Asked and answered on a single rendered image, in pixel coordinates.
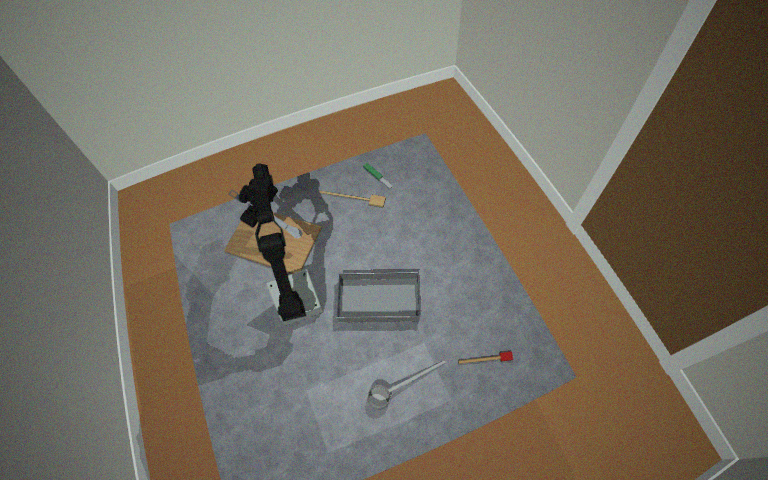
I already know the light wooden board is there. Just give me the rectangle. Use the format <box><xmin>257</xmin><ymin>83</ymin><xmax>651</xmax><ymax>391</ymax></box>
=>
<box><xmin>224</xmin><ymin>212</ymin><xmax>321</xmax><ymax>274</ymax></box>

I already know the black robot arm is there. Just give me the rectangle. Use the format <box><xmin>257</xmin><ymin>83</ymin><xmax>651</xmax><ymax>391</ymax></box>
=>
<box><xmin>239</xmin><ymin>163</ymin><xmax>306</xmax><ymax>321</ymax></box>

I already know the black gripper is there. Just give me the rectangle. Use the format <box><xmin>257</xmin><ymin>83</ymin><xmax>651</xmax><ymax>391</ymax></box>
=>
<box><xmin>240</xmin><ymin>186</ymin><xmax>278</xmax><ymax>227</ymax></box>

